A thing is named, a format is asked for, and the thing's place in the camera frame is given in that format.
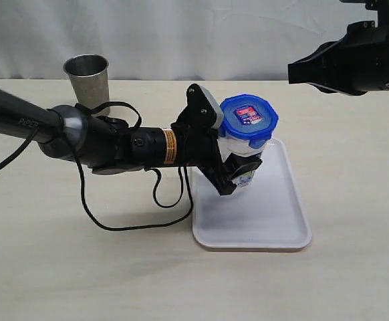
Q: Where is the stainless steel cup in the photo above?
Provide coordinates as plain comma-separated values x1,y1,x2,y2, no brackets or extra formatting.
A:
63,53,110,109

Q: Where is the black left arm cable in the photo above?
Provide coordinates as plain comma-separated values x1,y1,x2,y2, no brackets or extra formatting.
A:
0,102,195,232

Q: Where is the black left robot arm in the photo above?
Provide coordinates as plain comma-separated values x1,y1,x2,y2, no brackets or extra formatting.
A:
0,84,262,195

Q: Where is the white rectangular tray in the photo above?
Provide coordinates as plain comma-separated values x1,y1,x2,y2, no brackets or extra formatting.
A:
192,138,312,252

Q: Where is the blue container lid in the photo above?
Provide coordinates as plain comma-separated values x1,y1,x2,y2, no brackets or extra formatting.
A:
219,94,279,150

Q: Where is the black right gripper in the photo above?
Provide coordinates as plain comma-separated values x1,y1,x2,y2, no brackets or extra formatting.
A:
287,1,389,96

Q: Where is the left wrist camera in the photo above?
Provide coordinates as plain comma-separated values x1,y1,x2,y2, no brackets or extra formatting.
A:
186,84,224,130

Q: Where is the clear plastic container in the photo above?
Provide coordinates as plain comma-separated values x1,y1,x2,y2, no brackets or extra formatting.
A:
218,132,271,193

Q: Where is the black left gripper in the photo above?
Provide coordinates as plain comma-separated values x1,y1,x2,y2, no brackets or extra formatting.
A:
171,106,262,196

